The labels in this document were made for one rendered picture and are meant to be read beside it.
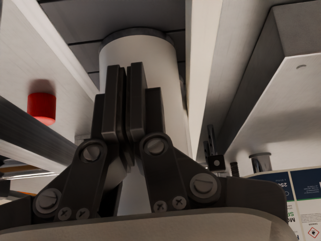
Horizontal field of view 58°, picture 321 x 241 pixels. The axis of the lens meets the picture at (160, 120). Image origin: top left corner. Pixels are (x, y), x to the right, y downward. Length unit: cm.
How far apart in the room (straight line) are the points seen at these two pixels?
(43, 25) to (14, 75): 17
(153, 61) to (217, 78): 21
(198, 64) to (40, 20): 9
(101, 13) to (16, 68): 18
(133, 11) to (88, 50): 5
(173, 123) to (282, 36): 13
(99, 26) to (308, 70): 18
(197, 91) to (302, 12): 13
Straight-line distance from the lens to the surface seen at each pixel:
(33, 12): 18
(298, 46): 26
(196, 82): 17
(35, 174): 17
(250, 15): 28
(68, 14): 17
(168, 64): 18
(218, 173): 53
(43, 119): 38
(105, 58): 18
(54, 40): 20
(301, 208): 64
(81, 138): 55
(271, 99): 33
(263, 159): 63
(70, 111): 44
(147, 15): 17
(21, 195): 265
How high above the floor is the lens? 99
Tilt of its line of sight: 19 degrees down
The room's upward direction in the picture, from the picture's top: 175 degrees clockwise
